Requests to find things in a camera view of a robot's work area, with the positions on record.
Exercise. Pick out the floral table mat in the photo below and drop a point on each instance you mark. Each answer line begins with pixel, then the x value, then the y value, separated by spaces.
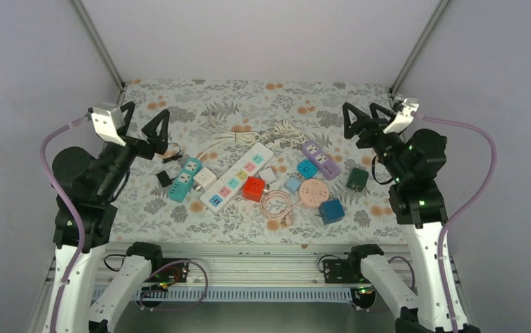
pixel 201 108

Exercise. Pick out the dark green cube socket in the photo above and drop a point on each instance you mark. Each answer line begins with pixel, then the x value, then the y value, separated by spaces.
pixel 357 179

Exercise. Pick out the blue cube socket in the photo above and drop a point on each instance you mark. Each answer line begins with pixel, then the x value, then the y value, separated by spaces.
pixel 331 211

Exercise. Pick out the teal power strip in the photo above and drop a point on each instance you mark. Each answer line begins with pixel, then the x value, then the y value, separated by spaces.
pixel 183 183

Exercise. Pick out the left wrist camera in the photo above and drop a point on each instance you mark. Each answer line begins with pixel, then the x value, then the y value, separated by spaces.
pixel 107 120

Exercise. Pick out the aluminium rail frame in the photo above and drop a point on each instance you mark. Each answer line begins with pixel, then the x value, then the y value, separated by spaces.
pixel 247 272

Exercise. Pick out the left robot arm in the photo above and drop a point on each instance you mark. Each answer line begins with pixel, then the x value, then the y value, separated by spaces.
pixel 87 187

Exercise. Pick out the pink round socket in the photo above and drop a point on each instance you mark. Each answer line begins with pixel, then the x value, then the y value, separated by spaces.
pixel 313 192

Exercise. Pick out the white tiger cube socket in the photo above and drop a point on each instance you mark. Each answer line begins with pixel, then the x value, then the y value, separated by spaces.
pixel 204 179

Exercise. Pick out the cyan cube socket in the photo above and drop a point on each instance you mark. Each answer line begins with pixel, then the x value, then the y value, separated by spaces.
pixel 307 169

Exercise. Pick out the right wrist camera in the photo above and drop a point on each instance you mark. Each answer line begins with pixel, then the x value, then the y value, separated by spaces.
pixel 403 115

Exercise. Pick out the white multicolour power strip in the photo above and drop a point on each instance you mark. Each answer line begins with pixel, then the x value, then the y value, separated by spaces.
pixel 227 186

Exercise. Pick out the purple power strip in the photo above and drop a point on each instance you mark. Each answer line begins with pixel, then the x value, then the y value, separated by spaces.
pixel 324 163

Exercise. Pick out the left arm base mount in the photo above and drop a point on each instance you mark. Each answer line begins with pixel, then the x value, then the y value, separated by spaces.
pixel 169 274

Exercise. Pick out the red cube socket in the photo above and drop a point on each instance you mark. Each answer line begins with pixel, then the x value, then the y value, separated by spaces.
pixel 253 189

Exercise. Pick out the light blue cube plug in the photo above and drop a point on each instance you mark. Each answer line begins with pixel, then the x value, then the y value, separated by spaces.
pixel 292 185

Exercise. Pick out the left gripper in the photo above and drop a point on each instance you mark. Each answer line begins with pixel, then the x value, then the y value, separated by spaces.
pixel 159 143

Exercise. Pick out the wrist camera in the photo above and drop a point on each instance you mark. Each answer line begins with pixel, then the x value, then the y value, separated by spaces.
pixel 403 115
pixel 107 120

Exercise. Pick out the black charger adapter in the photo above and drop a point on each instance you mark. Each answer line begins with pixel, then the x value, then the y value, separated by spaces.
pixel 164 179

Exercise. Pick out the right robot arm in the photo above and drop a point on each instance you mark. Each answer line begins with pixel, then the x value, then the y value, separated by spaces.
pixel 433 305

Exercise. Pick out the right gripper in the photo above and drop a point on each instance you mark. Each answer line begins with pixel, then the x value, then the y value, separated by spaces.
pixel 362 121

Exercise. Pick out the white cube plug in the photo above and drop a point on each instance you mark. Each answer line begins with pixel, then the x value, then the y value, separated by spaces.
pixel 268 175

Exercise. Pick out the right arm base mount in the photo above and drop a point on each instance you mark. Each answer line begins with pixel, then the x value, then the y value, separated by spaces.
pixel 339 273

